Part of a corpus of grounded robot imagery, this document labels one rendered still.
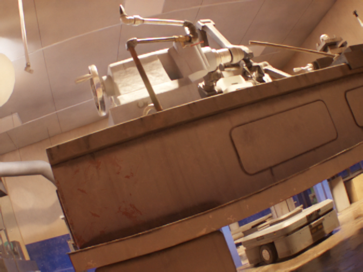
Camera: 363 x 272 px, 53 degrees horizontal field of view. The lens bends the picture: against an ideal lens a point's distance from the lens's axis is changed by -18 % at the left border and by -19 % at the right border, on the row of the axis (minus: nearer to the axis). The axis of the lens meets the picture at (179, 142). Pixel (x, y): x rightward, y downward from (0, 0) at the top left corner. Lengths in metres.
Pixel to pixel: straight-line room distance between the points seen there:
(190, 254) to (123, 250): 0.25
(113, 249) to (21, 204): 7.82
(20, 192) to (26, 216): 0.54
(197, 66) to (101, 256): 0.86
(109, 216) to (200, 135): 0.41
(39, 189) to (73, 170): 7.54
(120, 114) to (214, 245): 0.57
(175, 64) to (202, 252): 0.77
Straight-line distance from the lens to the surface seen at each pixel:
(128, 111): 1.55
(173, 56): 1.74
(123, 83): 1.66
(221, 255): 1.37
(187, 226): 1.22
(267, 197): 1.29
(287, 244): 2.62
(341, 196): 4.24
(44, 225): 8.81
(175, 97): 1.59
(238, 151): 1.47
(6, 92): 5.05
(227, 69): 3.09
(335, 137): 1.67
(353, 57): 1.88
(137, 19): 1.65
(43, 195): 8.89
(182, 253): 1.34
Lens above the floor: 0.40
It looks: 13 degrees up
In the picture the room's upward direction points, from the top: 21 degrees counter-clockwise
